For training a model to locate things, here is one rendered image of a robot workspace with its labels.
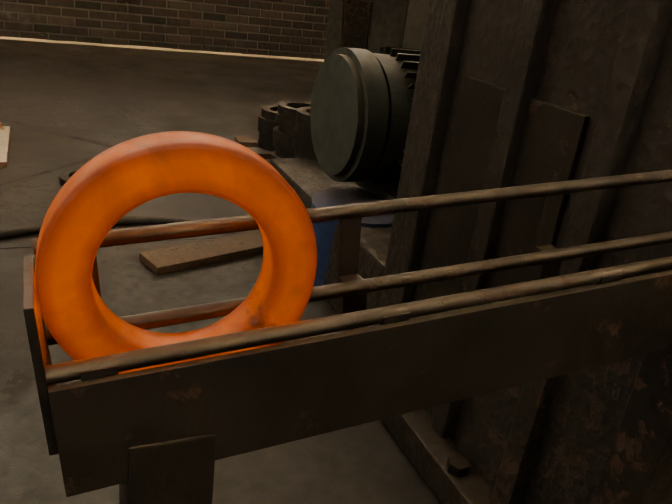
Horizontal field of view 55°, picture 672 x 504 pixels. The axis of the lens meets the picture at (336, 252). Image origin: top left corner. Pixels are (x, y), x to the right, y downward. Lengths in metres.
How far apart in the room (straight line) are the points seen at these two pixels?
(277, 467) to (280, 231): 0.90
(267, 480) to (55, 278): 0.90
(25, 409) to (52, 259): 1.05
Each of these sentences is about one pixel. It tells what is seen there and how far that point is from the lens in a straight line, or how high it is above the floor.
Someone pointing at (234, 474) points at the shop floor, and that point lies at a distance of 1.28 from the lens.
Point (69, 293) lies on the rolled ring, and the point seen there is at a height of 0.67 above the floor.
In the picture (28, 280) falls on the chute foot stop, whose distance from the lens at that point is 0.44.
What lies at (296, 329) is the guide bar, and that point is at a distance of 0.45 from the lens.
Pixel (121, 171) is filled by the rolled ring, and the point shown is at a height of 0.75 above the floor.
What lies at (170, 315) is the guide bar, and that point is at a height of 0.62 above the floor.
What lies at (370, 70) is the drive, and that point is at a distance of 1.80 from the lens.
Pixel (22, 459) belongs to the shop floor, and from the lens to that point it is 1.35.
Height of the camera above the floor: 0.87
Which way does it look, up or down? 23 degrees down
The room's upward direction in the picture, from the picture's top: 8 degrees clockwise
